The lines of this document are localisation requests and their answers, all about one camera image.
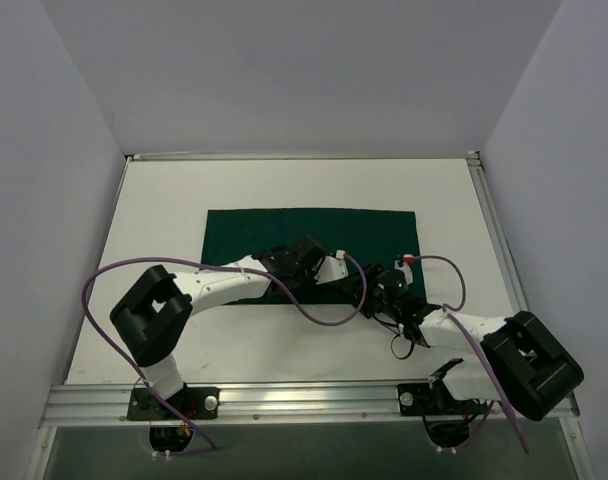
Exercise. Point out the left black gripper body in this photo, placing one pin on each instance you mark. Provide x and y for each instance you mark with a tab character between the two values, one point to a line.
357	282

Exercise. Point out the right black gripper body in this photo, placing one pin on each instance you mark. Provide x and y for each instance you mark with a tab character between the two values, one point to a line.
372	304

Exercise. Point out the green surgical cloth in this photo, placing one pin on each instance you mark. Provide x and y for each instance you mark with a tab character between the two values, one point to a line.
370	236

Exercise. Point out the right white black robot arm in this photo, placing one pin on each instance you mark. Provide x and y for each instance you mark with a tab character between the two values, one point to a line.
515	358

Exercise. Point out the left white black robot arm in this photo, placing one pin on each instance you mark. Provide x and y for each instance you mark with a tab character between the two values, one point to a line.
151	316

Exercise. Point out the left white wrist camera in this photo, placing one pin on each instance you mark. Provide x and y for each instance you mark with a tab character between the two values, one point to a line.
332	268

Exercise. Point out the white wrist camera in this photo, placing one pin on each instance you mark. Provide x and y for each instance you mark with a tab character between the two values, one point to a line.
332	268
404	263

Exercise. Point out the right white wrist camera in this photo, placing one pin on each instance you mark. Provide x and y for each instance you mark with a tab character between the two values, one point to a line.
404	263

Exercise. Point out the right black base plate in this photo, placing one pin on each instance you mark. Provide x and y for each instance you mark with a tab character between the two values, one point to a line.
423	398

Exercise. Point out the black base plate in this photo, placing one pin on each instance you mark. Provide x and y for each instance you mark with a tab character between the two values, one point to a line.
195	403
423	398

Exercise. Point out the front aluminium rail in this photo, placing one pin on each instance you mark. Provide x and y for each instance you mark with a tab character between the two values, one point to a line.
239	404

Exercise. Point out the aluminium rail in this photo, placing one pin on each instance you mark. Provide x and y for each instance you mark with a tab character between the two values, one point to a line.
239	404
471	157
501	248

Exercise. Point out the right aluminium rail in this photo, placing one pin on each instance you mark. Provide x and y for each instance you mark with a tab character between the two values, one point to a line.
501	248

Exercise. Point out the back aluminium rail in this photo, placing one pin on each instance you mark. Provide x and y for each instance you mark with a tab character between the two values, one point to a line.
471	157

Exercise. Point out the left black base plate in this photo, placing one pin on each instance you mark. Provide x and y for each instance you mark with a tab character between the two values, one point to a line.
195	403

